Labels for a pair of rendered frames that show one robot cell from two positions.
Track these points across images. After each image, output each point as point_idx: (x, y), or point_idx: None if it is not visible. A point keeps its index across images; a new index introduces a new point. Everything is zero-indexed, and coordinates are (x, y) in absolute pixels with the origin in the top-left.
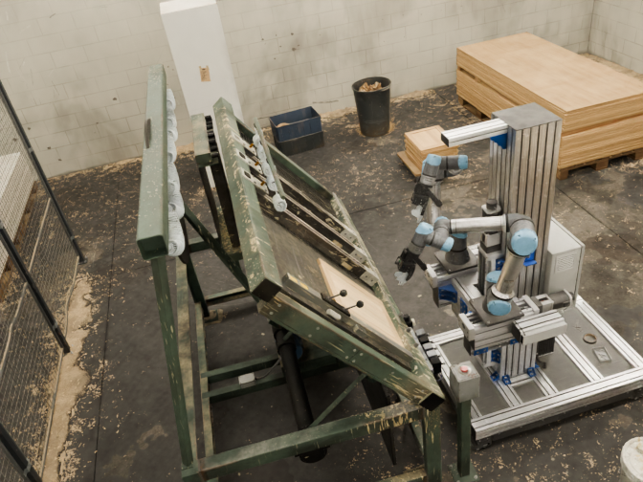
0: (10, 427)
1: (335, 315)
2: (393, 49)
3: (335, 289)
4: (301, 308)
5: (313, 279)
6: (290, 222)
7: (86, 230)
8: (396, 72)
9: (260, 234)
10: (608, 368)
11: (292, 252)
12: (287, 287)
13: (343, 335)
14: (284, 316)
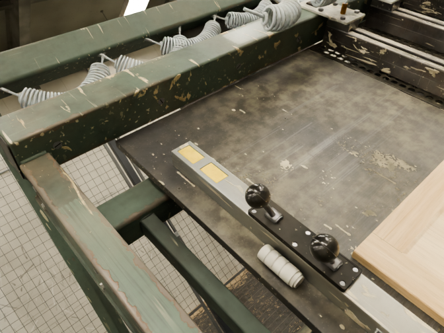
0: (298, 324)
1: (275, 267)
2: None
3: (426, 213)
4: (72, 205)
5: (348, 178)
6: (416, 73)
7: None
8: None
9: (152, 67)
10: None
11: (344, 123)
12: (177, 172)
13: (151, 322)
14: (54, 217)
